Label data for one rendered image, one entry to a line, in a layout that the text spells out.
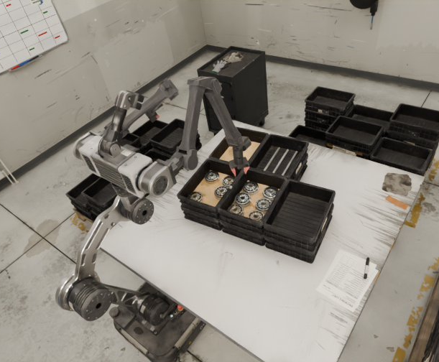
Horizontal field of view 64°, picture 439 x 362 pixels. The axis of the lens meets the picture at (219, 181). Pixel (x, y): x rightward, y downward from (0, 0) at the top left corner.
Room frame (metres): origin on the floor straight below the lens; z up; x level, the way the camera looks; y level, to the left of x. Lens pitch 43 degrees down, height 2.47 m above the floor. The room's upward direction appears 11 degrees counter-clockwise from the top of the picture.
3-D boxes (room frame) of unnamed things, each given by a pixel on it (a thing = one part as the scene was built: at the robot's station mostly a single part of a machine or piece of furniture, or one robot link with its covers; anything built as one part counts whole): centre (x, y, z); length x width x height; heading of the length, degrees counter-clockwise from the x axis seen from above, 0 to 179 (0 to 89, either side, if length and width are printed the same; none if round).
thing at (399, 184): (1.55, -1.17, 0.71); 0.22 x 0.19 x 0.01; 135
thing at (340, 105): (2.90, -1.22, 0.37); 0.40 x 0.30 x 0.45; 45
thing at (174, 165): (1.25, 0.21, 1.45); 0.09 x 0.08 x 0.12; 45
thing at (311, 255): (1.31, -0.43, 0.76); 0.40 x 0.30 x 0.12; 143
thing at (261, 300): (1.55, -0.23, 0.35); 1.60 x 1.60 x 0.70; 45
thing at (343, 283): (0.94, -0.58, 0.70); 0.33 x 0.23 x 0.01; 135
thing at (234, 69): (3.46, -0.36, 0.45); 0.60 x 0.45 x 0.90; 135
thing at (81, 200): (2.53, 1.19, 0.26); 0.40 x 0.30 x 0.23; 135
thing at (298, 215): (1.31, -0.43, 0.87); 0.40 x 0.30 x 0.11; 143
